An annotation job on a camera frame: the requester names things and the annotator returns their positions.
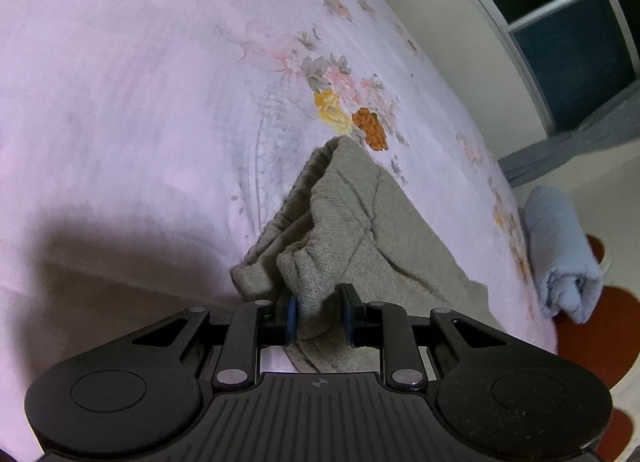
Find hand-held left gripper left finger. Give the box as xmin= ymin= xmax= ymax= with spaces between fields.
xmin=131 ymin=294 xmax=301 ymax=390

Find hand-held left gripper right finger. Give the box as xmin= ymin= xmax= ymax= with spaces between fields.
xmin=336 ymin=283 xmax=511 ymax=390

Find grey pants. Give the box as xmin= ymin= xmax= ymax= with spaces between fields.
xmin=230 ymin=135 xmax=492 ymax=374

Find rolled light blue quilt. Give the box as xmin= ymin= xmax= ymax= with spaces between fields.
xmin=520 ymin=184 xmax=608 ymax=325

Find red wooden headboard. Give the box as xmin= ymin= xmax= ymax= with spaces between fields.
xmin=552 ymin=233 xmax=640 ymax=462

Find pink floral bed sheet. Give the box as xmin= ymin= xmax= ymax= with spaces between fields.
xmin=0 ymin=0 xmax=560 ymax=462

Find grey curtain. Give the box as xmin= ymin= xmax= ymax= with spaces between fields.
xmin=497 ymin=131 xmax=640 ymax=187

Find sliding glass window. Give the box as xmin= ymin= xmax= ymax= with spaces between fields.
xmin=430 ymin=0 xmax=640 ymax=138

